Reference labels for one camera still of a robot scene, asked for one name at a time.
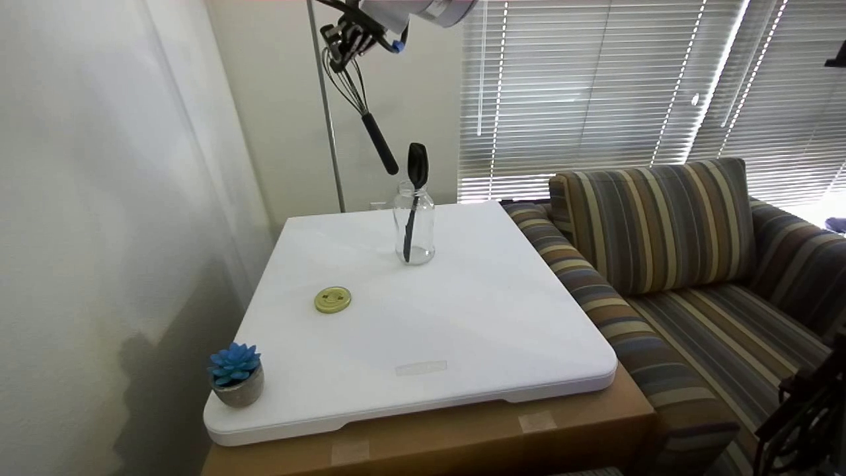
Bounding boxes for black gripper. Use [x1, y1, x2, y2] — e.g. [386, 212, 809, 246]
[320, 10, 407, 72]

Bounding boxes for black wire whisk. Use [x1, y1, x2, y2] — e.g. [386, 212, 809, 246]
[323, 52, 399, 175]

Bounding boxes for dark blue spatula spoon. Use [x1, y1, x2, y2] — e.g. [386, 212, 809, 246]
[403, 142, 430, 265]

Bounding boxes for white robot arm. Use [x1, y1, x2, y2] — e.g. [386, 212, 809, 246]
[320, 0, 477, 72]

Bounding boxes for clear glass jar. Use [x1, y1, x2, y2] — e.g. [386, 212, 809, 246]
[394, 185, 436, 266]

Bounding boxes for yellow jar lid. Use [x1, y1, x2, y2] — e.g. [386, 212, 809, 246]
[316, 286, 352, 314]

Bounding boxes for white corner pipe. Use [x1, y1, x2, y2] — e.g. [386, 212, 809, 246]
[304, 0, 346, 212]

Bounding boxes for white window blinds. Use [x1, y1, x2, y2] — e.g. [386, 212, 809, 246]
[461, 0, 846, 222]

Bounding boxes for blue spiky ball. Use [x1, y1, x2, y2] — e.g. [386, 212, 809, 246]
[209, 344, 264, 406]

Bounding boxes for striped armchair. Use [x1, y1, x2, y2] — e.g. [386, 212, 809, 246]
[506, 159, 846, 476]

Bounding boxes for black metal rack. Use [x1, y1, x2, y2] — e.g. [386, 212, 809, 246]
[753, 336, 846, 476]

